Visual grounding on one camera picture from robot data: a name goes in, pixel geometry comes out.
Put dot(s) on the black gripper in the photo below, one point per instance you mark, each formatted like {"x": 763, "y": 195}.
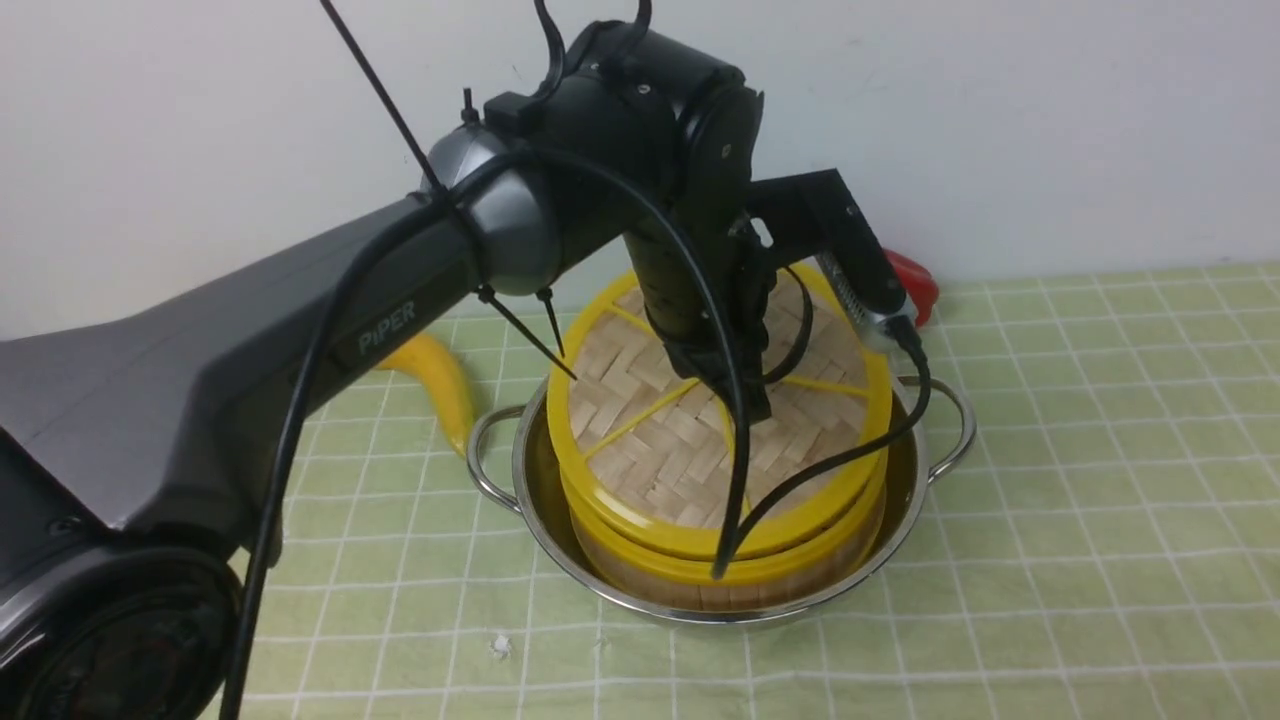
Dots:
{"x": 680, "y": 318}

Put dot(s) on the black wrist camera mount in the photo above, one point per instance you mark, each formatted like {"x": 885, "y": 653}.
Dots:
{"x": 814, "y": 216}

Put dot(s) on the green checkered tablecloth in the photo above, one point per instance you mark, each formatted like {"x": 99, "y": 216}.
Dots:
{"x": 1108, "y": 550}

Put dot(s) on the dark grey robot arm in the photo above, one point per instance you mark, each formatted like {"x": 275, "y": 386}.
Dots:
{"x": 145, "y": 460}

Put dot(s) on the red bell pepper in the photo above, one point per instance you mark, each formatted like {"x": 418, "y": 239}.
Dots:
{"x": 922, "y": 288}

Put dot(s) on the yellow banana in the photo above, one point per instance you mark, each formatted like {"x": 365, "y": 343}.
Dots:
{"x": 445, "y": 382}

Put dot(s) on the yellow woven bamboo steamer lid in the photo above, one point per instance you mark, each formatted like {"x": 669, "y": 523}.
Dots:
{"x": 649, "y": 453}

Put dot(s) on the yellow rimmed bamboo steamer basket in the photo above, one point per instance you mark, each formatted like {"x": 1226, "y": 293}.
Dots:
{"x": 750, "y": 584}

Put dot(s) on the stainless steel two-handled pot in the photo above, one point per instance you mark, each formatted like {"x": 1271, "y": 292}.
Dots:
{"x": 537, "y": 499}

